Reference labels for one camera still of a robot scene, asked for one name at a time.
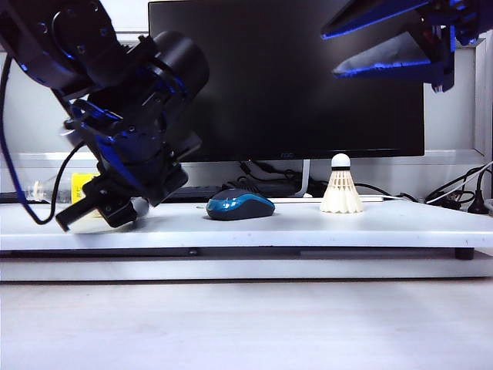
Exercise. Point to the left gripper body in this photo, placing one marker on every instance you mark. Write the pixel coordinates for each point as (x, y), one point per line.
(138, 154)

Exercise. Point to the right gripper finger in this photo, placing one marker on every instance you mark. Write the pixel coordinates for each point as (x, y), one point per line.
(393, 59)
(369, 13)

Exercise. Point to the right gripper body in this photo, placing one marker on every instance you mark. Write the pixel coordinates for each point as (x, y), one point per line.
(447, 23)

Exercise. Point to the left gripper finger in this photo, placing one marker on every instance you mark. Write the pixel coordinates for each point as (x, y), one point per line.
(77, 216)
(117, 212)

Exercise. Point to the white feather shuttlecock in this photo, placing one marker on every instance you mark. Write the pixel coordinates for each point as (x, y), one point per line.
(341, 192)
(140, 208)

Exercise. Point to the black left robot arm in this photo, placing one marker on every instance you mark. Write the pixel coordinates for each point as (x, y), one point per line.
(77, 38)

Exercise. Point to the clear bottle yellow label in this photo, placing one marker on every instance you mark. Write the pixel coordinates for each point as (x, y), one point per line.
(79, 185)

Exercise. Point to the black keyboard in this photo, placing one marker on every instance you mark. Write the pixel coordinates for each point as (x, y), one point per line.
(196, 192)

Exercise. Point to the blue black computer mouse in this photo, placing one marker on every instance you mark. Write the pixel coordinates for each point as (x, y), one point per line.
(239, 208)

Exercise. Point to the white base panel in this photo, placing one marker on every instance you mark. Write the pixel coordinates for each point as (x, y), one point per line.
(231, 270)

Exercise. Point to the black computer monitor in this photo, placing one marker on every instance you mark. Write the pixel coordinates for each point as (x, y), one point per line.
(269, 96)

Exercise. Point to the silver monitor stand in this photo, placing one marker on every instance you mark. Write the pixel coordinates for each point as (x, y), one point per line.
(306, 173)

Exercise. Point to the black power plug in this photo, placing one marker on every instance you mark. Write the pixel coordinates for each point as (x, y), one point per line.
(479, 206)

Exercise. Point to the white raised desk board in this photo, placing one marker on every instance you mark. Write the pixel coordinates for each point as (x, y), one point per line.
(346, 227)

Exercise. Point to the black rubber board foot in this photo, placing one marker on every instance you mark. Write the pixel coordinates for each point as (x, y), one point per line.
(465, 254)

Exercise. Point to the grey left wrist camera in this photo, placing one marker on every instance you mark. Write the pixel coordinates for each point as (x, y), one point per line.
(67, 133)

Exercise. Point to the grey aluminium partition frame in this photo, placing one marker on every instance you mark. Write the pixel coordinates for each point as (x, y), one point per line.
(481, 123)

